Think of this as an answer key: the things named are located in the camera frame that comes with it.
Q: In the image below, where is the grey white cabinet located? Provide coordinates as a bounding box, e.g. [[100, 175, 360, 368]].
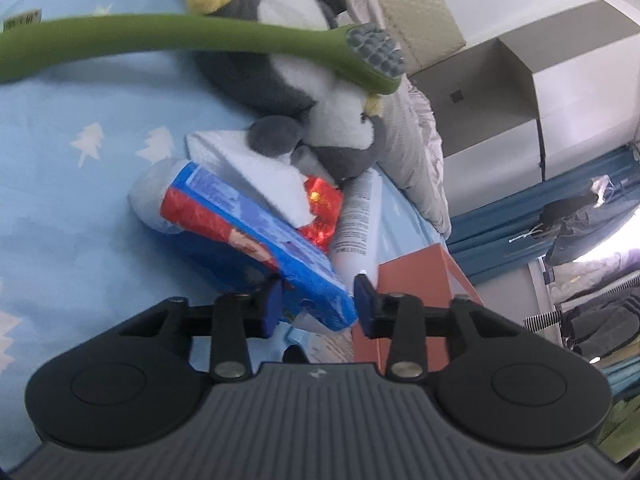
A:
[[407, 0, 640, 181]]

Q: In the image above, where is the dark hanging jacket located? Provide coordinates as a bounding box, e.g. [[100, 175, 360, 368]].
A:
[[537, 200, 631, 266]]

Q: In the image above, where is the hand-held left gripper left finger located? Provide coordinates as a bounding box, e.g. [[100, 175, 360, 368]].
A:
[[117, 277, 286, 382]]

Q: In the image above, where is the striped black white garment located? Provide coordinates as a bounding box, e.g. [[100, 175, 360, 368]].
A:
[[524, 310, 563, 333]]

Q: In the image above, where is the beige padded headboard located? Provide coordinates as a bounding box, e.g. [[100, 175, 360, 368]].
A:
[[345, 0, 466, 73]]

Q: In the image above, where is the blue tree-print bed sheet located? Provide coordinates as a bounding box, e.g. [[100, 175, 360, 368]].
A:
[[0, 0, 451, 461]]

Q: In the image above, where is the red foil tea packet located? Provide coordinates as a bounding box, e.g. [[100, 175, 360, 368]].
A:
[[297, 175, 346, 253]]

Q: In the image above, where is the pile of hanging clothes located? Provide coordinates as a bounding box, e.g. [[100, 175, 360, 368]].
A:
[[547, 255, 640, 361]]

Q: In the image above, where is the grey white penguin plush toy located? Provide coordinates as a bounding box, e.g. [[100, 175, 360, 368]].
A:
[[185, 0, 388, 186]]

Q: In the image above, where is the blue curtain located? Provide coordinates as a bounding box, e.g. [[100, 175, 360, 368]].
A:
[[447, 145, 640, 281]]

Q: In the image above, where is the white spray bottle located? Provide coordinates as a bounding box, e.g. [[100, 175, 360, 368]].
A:
[[330, 167, 383, 291]]

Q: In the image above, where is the pink cardboard box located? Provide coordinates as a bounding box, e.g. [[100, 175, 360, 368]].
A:
[[352, 243, 486, 376]]

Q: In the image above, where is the white cloth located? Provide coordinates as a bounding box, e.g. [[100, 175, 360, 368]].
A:
[[185, 130, 316, 226]]

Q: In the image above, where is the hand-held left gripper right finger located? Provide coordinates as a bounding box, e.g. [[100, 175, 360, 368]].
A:
[[354, 272, 526, 380]]

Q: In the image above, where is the green long-handled bath brush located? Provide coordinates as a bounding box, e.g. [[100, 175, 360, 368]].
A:
[[0, 12, 408, 97]]

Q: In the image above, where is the blue red snack packet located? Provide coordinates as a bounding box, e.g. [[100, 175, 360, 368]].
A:
[[160, 160, 358, 333]]

